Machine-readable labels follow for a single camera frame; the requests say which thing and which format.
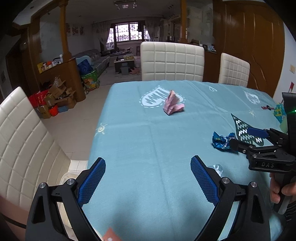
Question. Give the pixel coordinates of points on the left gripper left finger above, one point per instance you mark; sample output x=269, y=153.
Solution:
x=44, y=220

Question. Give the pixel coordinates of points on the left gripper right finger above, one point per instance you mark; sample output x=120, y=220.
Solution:
x=251, y=219

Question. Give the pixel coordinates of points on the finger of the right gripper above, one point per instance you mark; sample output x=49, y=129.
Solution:
x=248, y=149
x=256, y=132

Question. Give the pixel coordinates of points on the blue foil candy wrapper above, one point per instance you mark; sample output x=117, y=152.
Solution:
x=222, y=143

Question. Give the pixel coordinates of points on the pink wrapper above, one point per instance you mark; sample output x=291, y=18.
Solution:
x=172, y=104

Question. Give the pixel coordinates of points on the person's right hand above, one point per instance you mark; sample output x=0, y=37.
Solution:
x=288, y=190

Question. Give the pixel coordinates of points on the green cup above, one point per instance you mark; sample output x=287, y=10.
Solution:
x=283, y=125

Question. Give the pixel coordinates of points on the small dark red object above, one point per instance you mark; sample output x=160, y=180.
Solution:
x=267, y=107

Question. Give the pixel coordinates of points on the cream chair beside table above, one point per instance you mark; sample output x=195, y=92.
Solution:
x=29, y=154

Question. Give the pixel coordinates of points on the cream chair far right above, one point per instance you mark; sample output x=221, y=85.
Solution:
x=233, y=71

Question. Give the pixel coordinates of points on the light blue patterned tablecloth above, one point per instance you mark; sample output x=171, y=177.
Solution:
x=148, y=191

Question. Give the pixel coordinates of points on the cream chair far middle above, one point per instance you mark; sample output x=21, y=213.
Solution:
x=171, y=61

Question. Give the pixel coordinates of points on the red buckets and boxes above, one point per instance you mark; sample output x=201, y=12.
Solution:
x=44, y=104

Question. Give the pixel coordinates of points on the pile of cardboard boxes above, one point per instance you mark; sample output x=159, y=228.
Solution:
x=64, y=96

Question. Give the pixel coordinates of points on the colourful green shopping bag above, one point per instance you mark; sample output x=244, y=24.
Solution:
x=91, y=81

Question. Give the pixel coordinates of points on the coffee table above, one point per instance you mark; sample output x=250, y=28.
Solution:
x=125, y=63

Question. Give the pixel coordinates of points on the wooden divider cabinet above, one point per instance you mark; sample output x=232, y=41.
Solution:
x=67, y=70

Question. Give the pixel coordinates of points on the barred window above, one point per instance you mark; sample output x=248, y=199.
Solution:
x=126, y=32

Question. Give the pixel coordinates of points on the grey sofa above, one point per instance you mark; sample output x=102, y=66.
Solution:
x=93, y=56

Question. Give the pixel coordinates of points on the ceiling lamp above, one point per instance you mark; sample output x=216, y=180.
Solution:
x=125, y=4

